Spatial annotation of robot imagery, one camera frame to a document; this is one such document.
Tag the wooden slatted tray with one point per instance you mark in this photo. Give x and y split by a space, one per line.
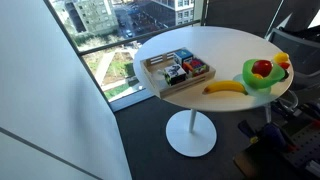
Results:
156 80

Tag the brown wooden board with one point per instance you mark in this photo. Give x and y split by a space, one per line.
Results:
256 165

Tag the multicoloured picture cube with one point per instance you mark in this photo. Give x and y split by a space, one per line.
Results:
196 66

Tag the dark window rail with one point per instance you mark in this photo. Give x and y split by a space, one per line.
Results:
133 37

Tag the white table pedestal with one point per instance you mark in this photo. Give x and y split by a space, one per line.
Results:
191 136

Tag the yellow plastic banana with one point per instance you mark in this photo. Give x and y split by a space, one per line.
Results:
225 86

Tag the green plastic bowl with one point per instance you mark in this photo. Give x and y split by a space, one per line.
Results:
263 83

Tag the blue picture cube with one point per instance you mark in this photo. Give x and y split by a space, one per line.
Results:
183 55

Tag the small orange plastic fruit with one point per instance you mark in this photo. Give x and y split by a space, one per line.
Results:
258 76

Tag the yellow plastic lemon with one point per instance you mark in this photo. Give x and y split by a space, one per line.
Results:
281 57

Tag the blue clamp with yellow trigger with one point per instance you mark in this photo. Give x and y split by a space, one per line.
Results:
271 135

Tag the black and white picture cube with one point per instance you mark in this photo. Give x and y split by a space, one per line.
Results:
174 74

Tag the grey office chair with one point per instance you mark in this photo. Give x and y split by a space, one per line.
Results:
298 50

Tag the red plastic apple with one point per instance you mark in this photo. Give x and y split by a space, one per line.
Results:
262 67

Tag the black perforated board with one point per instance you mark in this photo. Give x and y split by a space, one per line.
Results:
306 146

